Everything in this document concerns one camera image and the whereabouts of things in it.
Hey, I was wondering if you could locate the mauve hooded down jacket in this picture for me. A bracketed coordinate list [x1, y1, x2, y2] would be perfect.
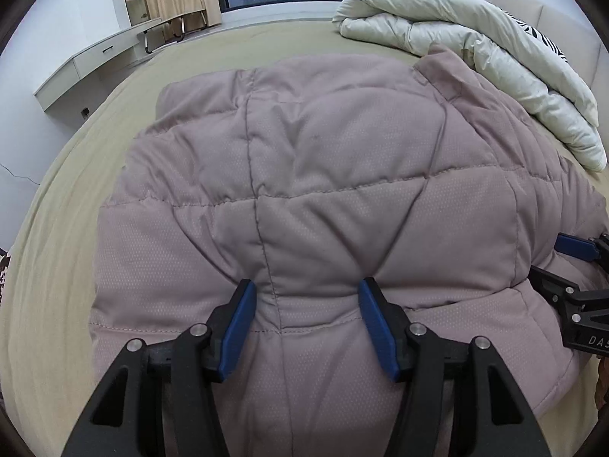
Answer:
[88, 44, 609, 457]

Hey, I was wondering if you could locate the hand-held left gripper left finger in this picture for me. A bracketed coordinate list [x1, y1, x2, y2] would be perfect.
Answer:
[61, 278, 258, 457]

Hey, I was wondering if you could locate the small folding table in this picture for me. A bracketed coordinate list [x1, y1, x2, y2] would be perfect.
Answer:
[138, 10, 207, 55]

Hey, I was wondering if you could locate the zebra print pillow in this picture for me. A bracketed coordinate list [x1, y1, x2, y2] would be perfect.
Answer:
[499, 12, 572, 65]

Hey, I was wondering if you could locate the brown white patchwork cushion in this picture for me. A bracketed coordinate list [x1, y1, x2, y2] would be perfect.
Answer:
[0, 248, 13, 298]

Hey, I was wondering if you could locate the white wall-mounted desk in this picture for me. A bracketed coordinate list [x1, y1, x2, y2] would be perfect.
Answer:
[33, 18, 163, 111]

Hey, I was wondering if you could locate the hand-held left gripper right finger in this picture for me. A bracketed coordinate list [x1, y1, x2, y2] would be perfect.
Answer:
[358, 277, 553, 457]

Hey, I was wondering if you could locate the white folded duvet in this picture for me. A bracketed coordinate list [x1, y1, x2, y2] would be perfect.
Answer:
[332, 0, 607, 173]

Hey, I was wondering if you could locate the bed with olive sheet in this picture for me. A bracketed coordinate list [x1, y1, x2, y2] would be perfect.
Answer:
[0, 0, 609, 439]

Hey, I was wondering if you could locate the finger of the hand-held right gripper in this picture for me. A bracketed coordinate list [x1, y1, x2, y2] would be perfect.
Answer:
[556, 232, 609, 262]
[529, 267, 588, 324]

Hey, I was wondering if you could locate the thin white cable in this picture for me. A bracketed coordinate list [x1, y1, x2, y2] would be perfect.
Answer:
[0, 162, 41, 186]

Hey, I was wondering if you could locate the beige padded headboard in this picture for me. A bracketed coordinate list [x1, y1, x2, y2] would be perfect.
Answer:
[486, 0, 609, 101]

